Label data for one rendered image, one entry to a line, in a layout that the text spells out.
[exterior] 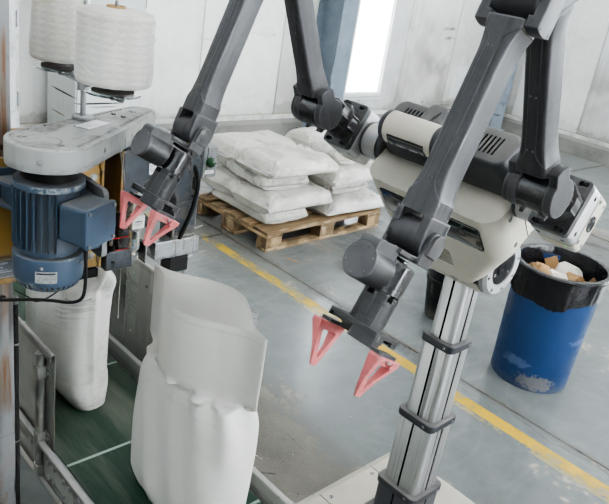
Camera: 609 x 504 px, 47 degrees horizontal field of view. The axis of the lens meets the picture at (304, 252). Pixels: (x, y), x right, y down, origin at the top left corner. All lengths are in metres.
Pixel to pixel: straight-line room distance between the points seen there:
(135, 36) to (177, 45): 5.17
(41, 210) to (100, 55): 0.34
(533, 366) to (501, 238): 2.17
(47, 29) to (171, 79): 4.99
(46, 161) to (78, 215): 0.12
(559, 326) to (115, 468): 2.24
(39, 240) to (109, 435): 0.93
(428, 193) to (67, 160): 0.77
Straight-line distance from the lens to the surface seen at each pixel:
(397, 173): 1.68
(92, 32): 1.53
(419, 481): 2.16
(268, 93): 7.47
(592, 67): 9.85
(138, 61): 1.54
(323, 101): 1.64
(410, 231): 1.05
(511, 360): 3.73
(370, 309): 1.04
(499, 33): 1.09
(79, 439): 2.33
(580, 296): 3.54
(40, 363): 2.11
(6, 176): 1.68
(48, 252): 1.57
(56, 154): 1.48
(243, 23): 1.48
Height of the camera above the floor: 1.84
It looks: 23 degrees down
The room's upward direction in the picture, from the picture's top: 9 degrees clockwise
